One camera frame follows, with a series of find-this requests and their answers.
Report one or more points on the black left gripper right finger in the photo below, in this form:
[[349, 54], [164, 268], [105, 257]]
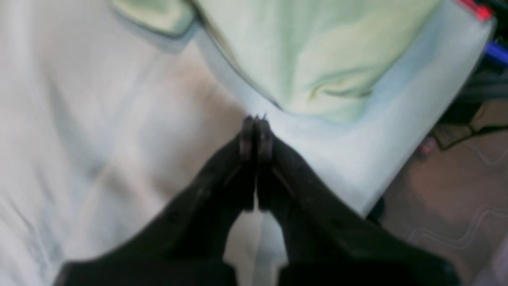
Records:
[[327, 243]]

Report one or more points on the blue orange clamp top middle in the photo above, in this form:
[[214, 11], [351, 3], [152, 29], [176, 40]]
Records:
[[494, 14]]

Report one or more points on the green table cover cloth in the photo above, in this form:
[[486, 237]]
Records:
[[103, 122]]

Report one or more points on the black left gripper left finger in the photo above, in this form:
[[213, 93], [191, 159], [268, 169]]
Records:
[[185, 243]]

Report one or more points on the light green T-shirt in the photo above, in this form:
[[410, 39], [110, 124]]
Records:
[[309, 57]]

